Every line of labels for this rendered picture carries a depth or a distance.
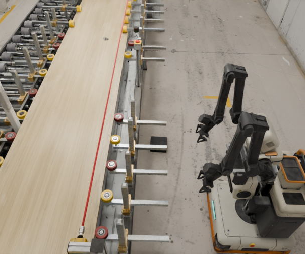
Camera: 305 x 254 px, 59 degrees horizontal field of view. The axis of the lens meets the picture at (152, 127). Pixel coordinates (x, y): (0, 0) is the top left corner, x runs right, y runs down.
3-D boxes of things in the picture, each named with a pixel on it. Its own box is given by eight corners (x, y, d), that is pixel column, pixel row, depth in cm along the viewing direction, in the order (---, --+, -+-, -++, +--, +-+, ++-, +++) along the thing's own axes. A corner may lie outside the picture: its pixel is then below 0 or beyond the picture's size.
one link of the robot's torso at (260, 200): (254, 185, 228) (263, 168, 210) (263, 216, 209) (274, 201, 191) (223, 184, 228) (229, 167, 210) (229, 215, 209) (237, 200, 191)
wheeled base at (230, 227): (268, 192, 283) (277, 179, 264) (289, 256, 239) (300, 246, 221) (204, 190, 282) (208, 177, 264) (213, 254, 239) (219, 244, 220)
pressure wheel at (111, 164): (108, 178, 201) (107, 169, 193) (106, 170, 206) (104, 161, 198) (119, 175, 203) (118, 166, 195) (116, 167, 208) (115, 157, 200)
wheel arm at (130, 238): (168, 238, 172) (169, 235, 169) (169, 243, 169) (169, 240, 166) (100, 236, 171) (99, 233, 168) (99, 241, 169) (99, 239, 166)
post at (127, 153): (132, 187, 216) (130, 149, 181) (132, 191, 213) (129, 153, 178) (128, 187, 216) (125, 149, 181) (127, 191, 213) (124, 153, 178)
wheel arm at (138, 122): (166, 124, 239) (166, 120, 236) (166, 126, 237) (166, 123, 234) (117, 122, 239) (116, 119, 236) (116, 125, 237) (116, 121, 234)
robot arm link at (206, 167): (232, 173, 156) (229, 161, 162) (217, 167, 152) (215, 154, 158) (218, 182, 163) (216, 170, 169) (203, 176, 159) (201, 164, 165)
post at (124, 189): (130, 217, 199) (127, 182, 164) (129, 221, 196) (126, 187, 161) (125, 216, 199) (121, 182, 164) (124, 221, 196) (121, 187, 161)
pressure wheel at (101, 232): (109, 245, 168) (107, 238, 159) (96, 245, 167) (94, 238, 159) (110, 232, 173) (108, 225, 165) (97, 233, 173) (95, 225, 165)
